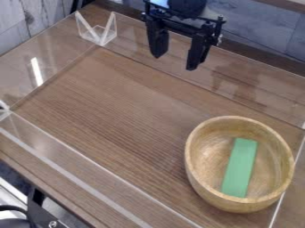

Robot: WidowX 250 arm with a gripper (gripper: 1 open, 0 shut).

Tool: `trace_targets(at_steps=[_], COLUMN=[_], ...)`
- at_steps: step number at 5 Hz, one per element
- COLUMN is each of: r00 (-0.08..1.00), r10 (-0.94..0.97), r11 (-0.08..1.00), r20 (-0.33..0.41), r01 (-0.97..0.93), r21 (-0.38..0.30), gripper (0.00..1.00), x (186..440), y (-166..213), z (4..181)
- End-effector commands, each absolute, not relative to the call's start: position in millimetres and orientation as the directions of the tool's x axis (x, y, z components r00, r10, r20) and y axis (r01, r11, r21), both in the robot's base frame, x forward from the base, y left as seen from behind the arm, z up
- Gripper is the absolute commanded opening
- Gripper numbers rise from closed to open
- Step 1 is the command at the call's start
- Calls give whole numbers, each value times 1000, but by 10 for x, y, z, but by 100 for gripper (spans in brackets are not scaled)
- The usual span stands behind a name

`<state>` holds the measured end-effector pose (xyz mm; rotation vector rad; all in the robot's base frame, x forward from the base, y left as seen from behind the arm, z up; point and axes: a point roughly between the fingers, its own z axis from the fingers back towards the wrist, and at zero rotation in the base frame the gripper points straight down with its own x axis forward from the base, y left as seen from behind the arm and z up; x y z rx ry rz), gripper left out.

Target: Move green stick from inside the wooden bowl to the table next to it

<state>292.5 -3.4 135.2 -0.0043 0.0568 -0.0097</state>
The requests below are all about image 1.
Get green rectangular stick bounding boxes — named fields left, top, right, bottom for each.
left=220, top=138, right=256, bottom=198

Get clear acrylic enclosure wall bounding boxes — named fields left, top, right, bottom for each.
left=0, top=102, right=202, bottom=228

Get clear acrylic corner bracket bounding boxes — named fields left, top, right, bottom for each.
left=75, top=12, right=116, bottom=46

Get black cable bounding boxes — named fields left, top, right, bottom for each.
left=0, top=204, right=30, bottom=228

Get black table leg bracket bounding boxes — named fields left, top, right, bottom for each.
left=26, top=188, right=75, bottom=228

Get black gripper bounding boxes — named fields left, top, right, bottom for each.
left=143, top=0, right=226, bottom=70

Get wooden bowl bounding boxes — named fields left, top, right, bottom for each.
left=184, top=116, right=294, bottom=214

